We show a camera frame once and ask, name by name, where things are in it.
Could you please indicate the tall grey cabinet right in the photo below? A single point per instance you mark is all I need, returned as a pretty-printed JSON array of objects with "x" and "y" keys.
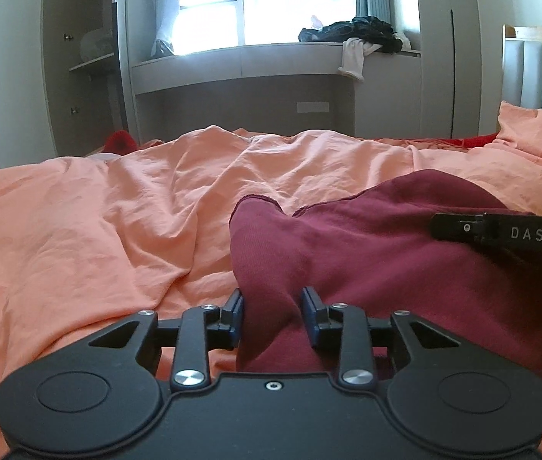
[{"x": 451, "y": 68}]

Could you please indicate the left grey curtain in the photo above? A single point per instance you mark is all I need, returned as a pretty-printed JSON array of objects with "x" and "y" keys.
[{"x": 166, "y": 13}]

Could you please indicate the window with open sash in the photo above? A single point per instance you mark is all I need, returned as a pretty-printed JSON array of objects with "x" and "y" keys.
[{"x": 203, "y": 25}]

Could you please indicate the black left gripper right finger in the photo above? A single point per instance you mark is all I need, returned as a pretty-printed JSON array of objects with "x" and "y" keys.
[{"x": 347, "y": 330}]

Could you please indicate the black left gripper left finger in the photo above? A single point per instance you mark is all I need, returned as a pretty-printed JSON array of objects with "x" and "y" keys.
[{"x": 199, "y": 330}]

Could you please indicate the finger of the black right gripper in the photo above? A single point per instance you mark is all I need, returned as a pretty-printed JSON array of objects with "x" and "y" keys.
[{"x": 520, "y": 234}]

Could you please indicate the grey window seat cabinet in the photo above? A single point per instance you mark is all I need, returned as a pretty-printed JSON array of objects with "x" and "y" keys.
[{"x": 257, "y": 88}]

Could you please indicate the white bundle on wardrobe shelf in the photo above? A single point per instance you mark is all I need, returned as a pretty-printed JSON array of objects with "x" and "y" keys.
[{"x": 96, "y": 43}]

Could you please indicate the open grey wardrobe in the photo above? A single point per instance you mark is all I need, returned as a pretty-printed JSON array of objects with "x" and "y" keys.
[{"x": 81, "y": 72}]

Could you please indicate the dark clothes pile on sill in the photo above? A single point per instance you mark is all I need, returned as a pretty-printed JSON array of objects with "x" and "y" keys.
[{"x": 368, "y": 28}]

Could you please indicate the maroon garment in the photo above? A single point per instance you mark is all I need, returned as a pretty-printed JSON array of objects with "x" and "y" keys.
[{"x": 374, "y": 250}]

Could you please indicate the red object beside bed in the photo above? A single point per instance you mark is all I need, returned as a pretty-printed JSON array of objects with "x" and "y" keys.
[{"x": 120, "y": 143}]

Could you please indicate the white wall socket plate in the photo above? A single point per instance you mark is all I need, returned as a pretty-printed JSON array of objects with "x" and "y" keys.
[{"x": 310, "y": 107}]

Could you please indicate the white garment on sill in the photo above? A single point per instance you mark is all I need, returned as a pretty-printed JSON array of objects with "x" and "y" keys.
[{"x": 353, "y": 54}]

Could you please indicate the orange duvet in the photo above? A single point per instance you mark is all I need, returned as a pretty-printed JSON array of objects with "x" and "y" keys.
[{"x": 85, "y": 242}]

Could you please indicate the grey padded headboard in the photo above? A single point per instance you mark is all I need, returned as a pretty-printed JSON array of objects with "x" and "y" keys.
[{"x": 522, "y": 66}]

